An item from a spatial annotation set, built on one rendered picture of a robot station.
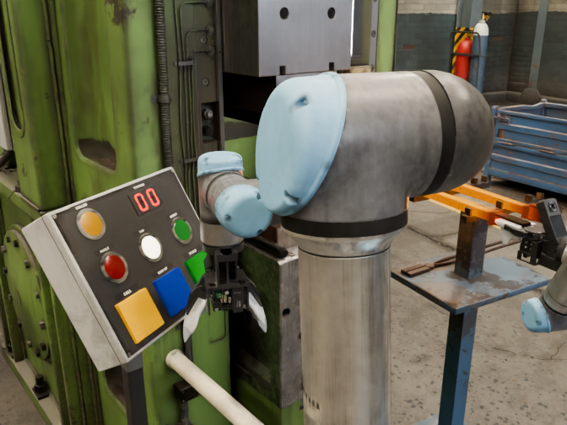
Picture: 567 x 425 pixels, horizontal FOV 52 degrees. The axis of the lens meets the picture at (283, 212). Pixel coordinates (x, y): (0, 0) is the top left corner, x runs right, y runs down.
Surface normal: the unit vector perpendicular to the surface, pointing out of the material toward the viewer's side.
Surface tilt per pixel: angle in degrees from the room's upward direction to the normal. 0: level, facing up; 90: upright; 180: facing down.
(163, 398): 90
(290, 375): 90
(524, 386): 0
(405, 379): 0
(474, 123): 73
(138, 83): 90
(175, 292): 60
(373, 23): 90
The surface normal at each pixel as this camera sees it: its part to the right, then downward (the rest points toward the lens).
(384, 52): 0.63, 0.25
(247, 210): 0.36, 0.31
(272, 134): -0.93, -0.01
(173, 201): 0.78, -0.35
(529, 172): -0.83, 0.18
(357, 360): 0.15, 0.22
